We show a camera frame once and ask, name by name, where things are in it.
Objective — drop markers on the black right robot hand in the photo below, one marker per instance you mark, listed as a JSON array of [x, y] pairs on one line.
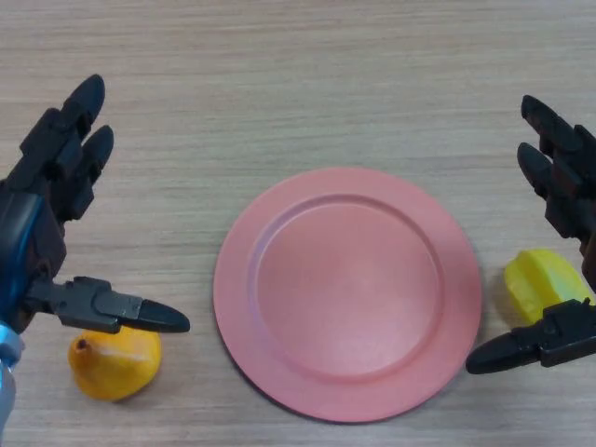
[[570, 186]]

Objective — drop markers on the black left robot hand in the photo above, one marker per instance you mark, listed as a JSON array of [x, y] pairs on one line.
[[37, 205]]

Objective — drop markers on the yellow starfruit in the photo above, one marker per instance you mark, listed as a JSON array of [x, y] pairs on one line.
[[540, 279]]

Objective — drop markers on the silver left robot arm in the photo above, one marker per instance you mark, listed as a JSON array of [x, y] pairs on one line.
[[7, 372]]

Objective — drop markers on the pink round plate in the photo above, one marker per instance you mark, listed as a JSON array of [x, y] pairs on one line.
[[347, 293]]

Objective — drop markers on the orange pear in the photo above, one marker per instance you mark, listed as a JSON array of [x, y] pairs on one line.
[[116, 368]]

